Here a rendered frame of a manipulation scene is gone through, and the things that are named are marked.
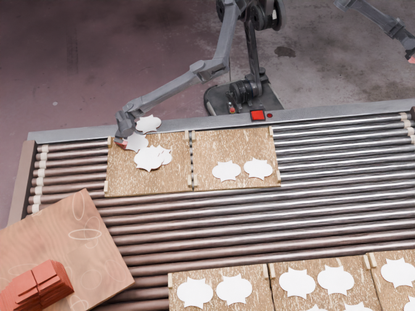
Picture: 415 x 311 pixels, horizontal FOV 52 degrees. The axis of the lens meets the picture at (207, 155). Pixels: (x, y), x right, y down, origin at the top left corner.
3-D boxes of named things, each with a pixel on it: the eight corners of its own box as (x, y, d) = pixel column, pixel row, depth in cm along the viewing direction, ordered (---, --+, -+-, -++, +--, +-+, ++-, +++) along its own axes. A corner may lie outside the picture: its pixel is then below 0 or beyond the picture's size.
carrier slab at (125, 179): (109, 139, 222) (108, 137, 220) (188, 132, 222) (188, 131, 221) (105, 198, 201) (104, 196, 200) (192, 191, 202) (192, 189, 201)
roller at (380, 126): (39, 156, 222) (36, 150, 218) (409, 123, 228) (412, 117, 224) (38, 164, 219) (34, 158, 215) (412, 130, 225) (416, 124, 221)
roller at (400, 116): (41, 149, 225) (37, 143, 221) (406, 116, 231) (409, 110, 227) (39, 156, 222) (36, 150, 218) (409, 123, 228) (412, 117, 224)
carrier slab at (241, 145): (191, 133, 222) (191, 131, 221) (270, 129, 222) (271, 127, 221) (194, 192, 202) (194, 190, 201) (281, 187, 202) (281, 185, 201)
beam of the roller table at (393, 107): (32, 138, 231) (28, 131, 227) (410, 105, 238) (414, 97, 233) (29, 151, 227) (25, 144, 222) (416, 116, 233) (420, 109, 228)
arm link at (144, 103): (212, 70, 197) (202, 57, 188) (215, 79, 194) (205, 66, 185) (134, 112, 208) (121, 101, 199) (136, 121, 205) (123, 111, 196)
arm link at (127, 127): (141, 109, 206) (131, 100, 199) (149, 126, 199) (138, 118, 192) (121, 123, 208) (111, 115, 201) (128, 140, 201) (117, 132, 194)
